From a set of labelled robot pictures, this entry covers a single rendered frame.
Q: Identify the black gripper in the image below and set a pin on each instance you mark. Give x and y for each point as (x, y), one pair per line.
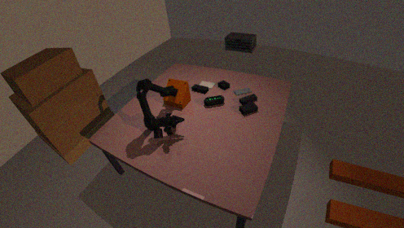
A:
(171, 120)

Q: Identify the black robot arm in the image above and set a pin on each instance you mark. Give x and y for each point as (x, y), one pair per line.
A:
(149, 120)

